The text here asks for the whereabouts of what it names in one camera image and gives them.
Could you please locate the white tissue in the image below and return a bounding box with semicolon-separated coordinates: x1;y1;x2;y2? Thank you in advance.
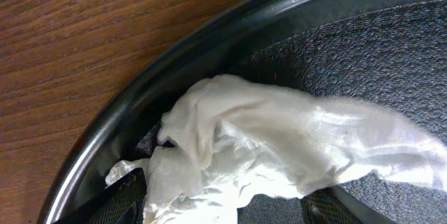
105;75;446;223

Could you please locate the round black tray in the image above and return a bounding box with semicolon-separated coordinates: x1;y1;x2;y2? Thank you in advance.
38;0;446;223

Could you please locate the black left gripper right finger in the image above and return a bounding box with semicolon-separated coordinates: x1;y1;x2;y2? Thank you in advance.
300;186;395;224

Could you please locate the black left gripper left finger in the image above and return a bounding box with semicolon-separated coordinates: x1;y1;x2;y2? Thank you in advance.
55;168;147;224

